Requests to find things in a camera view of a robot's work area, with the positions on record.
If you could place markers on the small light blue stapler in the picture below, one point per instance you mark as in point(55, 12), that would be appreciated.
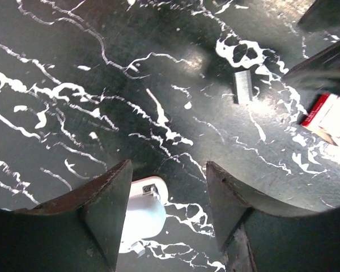
point(145, 214)

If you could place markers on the staple strip piece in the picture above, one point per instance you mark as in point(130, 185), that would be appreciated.
point(139, 248)
point(243, 84)

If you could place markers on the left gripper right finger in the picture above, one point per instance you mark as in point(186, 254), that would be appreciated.
point(256, 232)

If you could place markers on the staples box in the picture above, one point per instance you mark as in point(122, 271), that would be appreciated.
point(324, 118)

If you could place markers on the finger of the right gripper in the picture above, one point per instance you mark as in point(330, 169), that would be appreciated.
point(321, 15)
point(320, 72)

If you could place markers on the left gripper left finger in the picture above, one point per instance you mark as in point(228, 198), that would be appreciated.
point(78, 231)

